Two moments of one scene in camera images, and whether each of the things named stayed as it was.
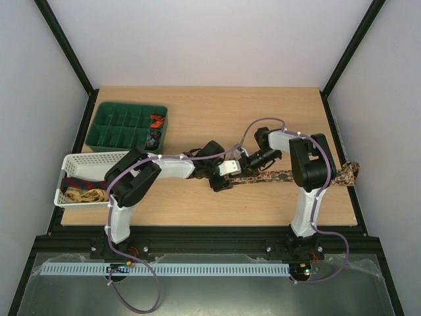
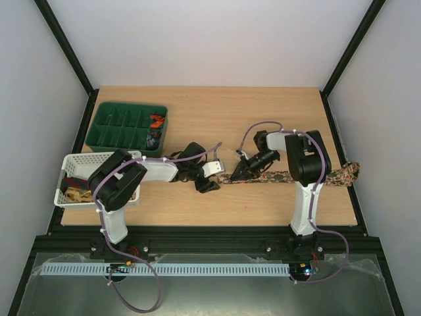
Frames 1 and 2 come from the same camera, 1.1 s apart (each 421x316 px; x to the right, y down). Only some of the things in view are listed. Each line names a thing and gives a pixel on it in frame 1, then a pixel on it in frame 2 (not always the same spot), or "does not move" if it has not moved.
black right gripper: x=249 y=161 does not move
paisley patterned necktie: x=343 y=176 does not move
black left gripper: x=220 y=185 → x=209 y=187
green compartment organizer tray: x=122 y=126 does not move
